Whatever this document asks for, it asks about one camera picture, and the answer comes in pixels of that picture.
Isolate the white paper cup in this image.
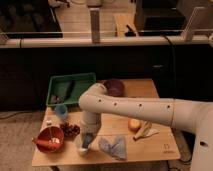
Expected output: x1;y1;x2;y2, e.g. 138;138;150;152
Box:
74;134;92;157

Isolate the red yellow apple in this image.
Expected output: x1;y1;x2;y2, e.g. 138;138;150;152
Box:
128;119;141;132

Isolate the blue sponge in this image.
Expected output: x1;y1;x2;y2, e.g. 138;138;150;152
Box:
82;133;94;149

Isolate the dark purple bowl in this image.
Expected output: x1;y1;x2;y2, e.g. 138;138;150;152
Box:
104;79;125;97

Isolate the orange carrot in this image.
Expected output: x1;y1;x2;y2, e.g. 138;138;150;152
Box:
32;138;60;150

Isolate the green plastic tray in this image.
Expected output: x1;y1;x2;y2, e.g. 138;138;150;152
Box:
46;73;96;108

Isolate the red bowl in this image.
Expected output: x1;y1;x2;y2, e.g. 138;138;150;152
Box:
33;126;64;153

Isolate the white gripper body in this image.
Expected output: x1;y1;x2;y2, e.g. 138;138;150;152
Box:
80;122;100;137

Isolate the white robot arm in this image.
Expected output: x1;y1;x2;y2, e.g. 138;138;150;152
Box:
79;83;213;171

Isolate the blue grey cloth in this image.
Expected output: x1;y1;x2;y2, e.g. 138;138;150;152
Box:
98;136;127;160

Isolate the dark brush in tray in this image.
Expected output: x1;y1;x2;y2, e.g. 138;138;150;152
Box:
50;79;76;104

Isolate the blue plastic cup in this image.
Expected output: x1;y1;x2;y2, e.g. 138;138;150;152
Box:
54;105;68;120

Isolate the bunch of dark grapes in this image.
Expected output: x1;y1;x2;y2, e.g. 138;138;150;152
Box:
60;122;80;138

